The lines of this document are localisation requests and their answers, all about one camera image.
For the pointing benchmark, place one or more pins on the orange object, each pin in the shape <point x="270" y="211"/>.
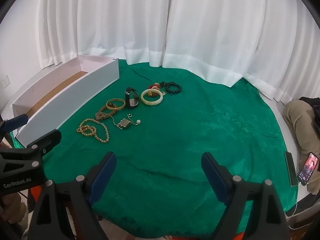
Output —
<point x="34" y="197"/>

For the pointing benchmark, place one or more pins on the gold bangle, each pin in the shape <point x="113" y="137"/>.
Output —
<point x="115" y="108"/>

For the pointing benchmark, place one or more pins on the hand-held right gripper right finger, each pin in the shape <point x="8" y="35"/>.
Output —
<point x="213" y="175"/>

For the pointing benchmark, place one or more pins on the dark smartphone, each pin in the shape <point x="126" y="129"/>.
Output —
<point x="290" y="170"/>

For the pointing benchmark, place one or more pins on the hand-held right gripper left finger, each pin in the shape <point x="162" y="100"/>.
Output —
<point x="105" y="171"/>

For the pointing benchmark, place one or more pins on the dark jacket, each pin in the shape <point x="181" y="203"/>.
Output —
<point x="312" y="105"/>

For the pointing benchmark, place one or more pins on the pale jade bangle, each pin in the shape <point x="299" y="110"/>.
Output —
<point x="151" y="103"/>

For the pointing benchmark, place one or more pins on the smartphone with lit screen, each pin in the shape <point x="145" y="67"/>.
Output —
<point x="308" y="167"/>

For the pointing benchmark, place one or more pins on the green velvet cloth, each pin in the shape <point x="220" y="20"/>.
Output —
<point x="187" y="130"/>

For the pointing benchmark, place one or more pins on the person's khaki trouser leg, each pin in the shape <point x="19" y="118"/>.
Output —
<point x="300" y="122"/>

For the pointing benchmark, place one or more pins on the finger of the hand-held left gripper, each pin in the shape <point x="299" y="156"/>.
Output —
<point x="17" y="121"/>
<point x="47" y="138"/>

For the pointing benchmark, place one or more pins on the white box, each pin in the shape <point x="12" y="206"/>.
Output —
<point x="75" y="97"/>

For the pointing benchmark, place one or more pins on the white curtain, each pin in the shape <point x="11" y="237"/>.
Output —
<point x="150" y="17"/>

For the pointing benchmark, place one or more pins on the white wall outlet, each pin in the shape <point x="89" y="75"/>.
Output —
<point x="3" y="80"/>

